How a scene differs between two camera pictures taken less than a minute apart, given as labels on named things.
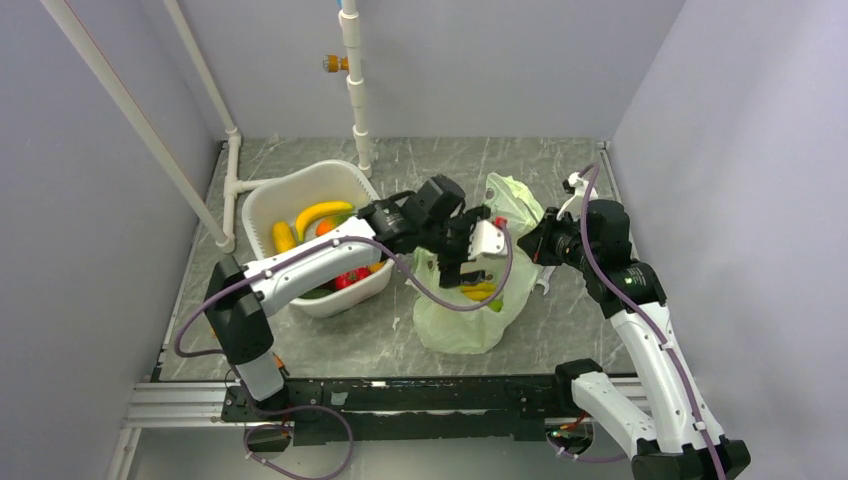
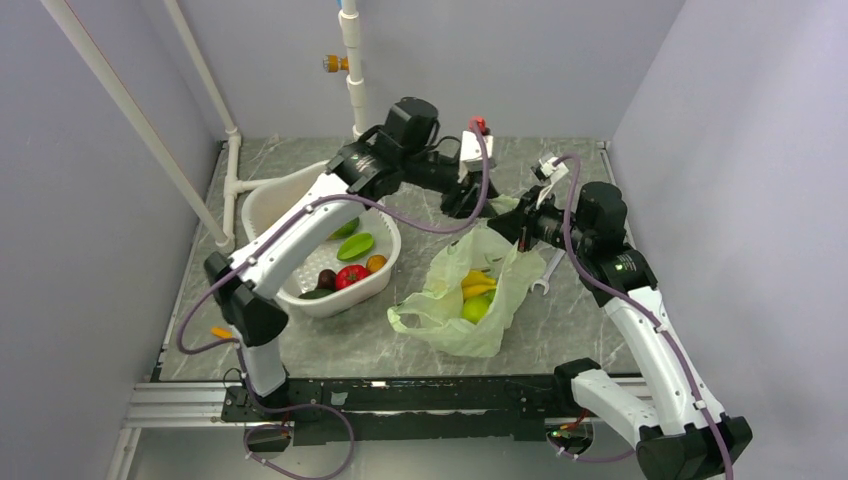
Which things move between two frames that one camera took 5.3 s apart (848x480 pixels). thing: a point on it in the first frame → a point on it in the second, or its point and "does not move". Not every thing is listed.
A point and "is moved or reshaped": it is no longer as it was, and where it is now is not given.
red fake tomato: x=351 y=275 does not move
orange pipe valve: x=332 y=63 does not move
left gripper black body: x=450 y=240 → x=444 y=179
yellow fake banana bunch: x=478 y=291 does not move
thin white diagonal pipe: x=232 y=187 does not move
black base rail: x=358 y=411 does not move
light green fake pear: x=496 y=305 → x=474 y=309
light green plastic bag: x=472 y=317 is moved or reshaped
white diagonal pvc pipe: x=70 y=24 does not move
